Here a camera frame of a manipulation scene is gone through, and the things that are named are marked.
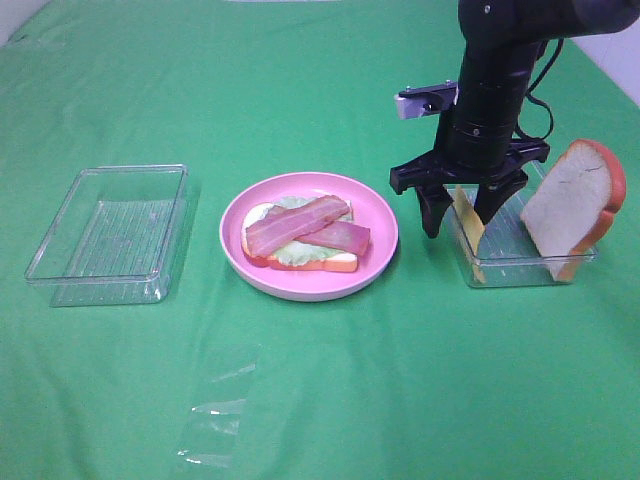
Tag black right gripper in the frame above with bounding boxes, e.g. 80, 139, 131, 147
389, 108, 550, 239

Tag yellow toy cheese slice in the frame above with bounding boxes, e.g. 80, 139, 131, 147
453, 185, 486, 285

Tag toy bread slice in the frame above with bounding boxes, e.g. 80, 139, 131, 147
520, 139, 626, 283
240, 198, 360, 274

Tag toy bacon strip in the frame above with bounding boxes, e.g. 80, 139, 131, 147
245, 195, 350, 257
296, 221, 371, 256

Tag toy lettuce leaf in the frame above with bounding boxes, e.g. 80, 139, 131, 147
254, 195, 354, 267

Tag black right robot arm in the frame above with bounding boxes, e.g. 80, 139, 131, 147
390, 1, 639, 238

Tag right clear plastic tray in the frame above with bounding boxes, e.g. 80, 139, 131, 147
441, 161, 598, 288

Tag clear plastic tray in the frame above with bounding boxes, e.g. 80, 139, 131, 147
24, 164, 189, 307
441, 161, 598, 288

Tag pink round plate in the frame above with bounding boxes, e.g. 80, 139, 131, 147
219, 172, 398, 302

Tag green table cloth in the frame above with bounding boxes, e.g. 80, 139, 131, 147
1, 1, 639, 479

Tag clear plastic film sheet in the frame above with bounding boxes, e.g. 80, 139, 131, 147
173, 344, 260, 479

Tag left clear plastic tray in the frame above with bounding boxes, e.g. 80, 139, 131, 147
24, 164, 189, 307

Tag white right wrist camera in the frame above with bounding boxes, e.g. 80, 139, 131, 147
394, 81, 458, 120

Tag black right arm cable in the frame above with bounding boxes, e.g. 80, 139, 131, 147
514, 38, 565, 142

